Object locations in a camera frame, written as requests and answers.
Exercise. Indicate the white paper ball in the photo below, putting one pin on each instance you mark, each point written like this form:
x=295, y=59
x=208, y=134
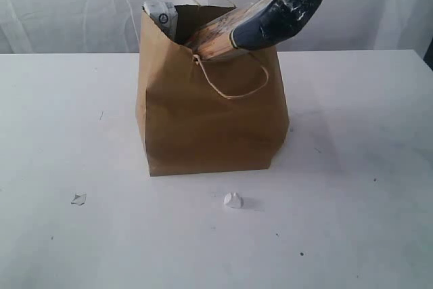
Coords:
x=233, y=200

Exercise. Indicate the dark blue pasta packet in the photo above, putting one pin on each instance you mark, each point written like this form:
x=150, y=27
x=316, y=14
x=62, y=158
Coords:
x=260, y=25

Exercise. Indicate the small white blue packet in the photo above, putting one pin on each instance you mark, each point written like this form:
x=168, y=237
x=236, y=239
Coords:
x=165, y=16

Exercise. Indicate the brown paper shopping bag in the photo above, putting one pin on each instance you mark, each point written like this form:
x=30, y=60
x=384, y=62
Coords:
x=196, y=116

